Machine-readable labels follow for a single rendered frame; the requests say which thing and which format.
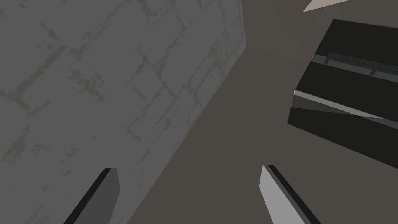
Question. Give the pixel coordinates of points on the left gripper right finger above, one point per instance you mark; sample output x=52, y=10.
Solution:
x=281, y=202

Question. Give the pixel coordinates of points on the black oven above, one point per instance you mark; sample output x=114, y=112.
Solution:
x=348, y=93

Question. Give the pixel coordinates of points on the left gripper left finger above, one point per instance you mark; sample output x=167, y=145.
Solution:
x=99, y=199

